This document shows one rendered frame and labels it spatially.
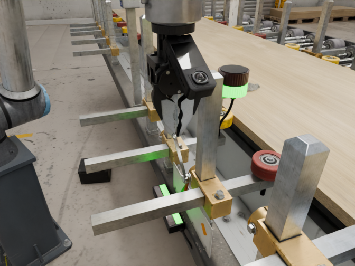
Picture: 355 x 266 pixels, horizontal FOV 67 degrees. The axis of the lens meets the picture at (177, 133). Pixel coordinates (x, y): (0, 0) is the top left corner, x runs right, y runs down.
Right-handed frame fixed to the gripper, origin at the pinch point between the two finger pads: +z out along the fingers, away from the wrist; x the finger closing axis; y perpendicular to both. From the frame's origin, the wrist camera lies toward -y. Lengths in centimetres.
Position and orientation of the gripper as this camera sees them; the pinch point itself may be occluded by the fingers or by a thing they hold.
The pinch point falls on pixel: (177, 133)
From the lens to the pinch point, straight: 52.7
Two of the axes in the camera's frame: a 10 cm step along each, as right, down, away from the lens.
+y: -3.4, -5.0, 7.9
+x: -9.4, 1.8, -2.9
